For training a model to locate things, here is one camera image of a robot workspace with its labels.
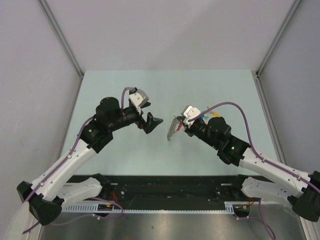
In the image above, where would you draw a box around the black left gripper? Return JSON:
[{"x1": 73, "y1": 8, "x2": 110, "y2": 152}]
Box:
[{"x1": 108, "y1": 102, "x2": 163, "y2": 134}]

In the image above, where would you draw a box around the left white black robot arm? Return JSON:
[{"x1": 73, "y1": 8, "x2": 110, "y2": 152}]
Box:
[{"x1": 16, "y1": 92, "x2": 163, "y2": 226}]

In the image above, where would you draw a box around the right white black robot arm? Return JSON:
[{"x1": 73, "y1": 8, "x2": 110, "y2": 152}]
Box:
[{"x1": 167, "y1": 116, "x2": 320, "y2": 222}]

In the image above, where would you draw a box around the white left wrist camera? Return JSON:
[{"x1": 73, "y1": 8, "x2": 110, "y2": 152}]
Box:
[{"x1": 129, "y1": 88, "x2": 149, "y2": 108}]

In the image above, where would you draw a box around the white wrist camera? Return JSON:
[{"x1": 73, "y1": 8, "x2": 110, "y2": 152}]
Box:
[
  {"x1": 129, "y1": 88, "x2": 149, "y2": 108},
  {"x1": 181, "y1": 105, "x2": 201, "y2": 128}
]

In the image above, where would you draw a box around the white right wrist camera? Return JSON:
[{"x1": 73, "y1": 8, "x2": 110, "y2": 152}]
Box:
[{"x1": 181, "y1": 105, "x2": 201, "y2": 128}]

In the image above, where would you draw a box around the black mounting base plate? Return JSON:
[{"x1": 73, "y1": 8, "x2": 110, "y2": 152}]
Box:
[{"x1": 98, "y1": 175, "x2": 258, "y2": 210}]

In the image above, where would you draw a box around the aluminium right side rail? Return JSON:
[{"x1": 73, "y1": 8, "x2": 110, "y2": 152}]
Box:
[{"x1": 253, "y1": 72, "x2": 287, "y2": 165}]

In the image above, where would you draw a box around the white slotted cable duct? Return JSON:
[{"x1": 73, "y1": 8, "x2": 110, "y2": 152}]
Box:
[{"x1": 62, "y1": 201, "x2": 250, "y2": 215}]

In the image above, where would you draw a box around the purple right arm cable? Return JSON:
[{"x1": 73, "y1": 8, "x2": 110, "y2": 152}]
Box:
[{"x1": 187, "y1": 101, "x2": 320, "y2": 238}]

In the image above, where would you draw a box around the aluminium left corner post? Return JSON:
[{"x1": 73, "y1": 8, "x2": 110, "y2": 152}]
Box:
[{"x1": 37, "y1": 0, "x2": 84, "y2": 80}]

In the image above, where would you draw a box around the aluminium corner post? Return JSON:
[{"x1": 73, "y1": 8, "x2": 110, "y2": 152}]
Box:
[
  {"x1": 37, "y1": 0, "x2": 84, "y2": 80},
  {"x1": 255, "y1": 0, "x2": 303, "y2": 77}
]

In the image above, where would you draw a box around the aluminium right corner post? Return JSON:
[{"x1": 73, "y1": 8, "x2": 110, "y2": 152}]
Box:
[{"x1": 255, "y1": 0, "x2": 303, "y2": 77}]

